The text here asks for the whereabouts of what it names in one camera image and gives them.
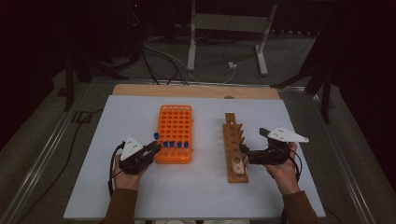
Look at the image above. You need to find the hand-held gripper black cable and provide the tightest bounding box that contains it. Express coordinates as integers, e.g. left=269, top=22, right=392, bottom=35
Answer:
left=288, top=149, right=304, bottom=184
left=106, top=141, right=126, bottom=198

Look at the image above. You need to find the white floor cable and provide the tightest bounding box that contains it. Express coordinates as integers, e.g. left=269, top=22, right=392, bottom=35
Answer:
left=143, top=41, right=236, bottom=85

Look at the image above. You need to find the orange plastic test tube rack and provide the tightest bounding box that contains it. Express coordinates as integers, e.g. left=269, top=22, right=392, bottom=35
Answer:
left=153, top=105, right=194, bottom=165

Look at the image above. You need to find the black stand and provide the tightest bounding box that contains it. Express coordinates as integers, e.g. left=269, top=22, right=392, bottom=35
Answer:
left=64, top=52, right=129, bottom=112
left=270, top=31, right=335, bottom=124

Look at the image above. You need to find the right hand-held gripper black cable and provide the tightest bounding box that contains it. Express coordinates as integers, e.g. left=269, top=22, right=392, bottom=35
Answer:
left=288, top=149, right=304, bottom=184

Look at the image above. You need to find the long black floor cable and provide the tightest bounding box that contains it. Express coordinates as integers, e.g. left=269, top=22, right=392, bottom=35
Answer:
left=17, top=108, right=105, bottom=224

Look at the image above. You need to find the left hand-held gripper black cable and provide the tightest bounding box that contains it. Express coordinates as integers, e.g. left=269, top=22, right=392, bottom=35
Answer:
left=106, top=141, right=126, bottom=198

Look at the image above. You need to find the white metal desk frame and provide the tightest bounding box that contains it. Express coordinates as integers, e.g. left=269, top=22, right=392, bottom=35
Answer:
left=186, top=0, right=278, bottom=77

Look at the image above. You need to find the person's left hand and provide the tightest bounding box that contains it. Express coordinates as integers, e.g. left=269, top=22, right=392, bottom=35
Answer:
left=111, top=153, right=146, bottom=191

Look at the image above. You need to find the white table mat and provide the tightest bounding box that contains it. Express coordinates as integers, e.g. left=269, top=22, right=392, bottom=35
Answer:
left=63, top=94, right=327, bottom=220

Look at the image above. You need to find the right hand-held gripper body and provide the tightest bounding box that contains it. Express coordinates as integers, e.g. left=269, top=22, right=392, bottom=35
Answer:
left=259, top=126, right=310, bottom=166

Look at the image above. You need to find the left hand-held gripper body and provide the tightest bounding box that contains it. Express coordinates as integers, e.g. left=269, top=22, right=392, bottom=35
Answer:
left=117, top=134, right=154, bottom=175

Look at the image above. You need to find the black floor cable bundle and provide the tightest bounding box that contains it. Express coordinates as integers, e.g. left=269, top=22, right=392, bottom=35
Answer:
left=141, top=46, right=190, bottom=87

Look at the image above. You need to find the person's right hand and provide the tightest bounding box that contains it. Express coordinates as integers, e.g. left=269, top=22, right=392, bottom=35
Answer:
left=264, top=141, right=302, bottom=196

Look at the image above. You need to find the metal floor rail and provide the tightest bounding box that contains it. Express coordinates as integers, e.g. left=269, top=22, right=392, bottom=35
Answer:
left=309, top=91, right=376, bottom=224
left=0, top=81, right=92, bottom=224
left=90, top=77, right=307, bottom=91

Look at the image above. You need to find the wooden test tube rack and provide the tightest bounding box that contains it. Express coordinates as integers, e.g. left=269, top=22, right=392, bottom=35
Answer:
left=221, top=112, right=250, bottom=184

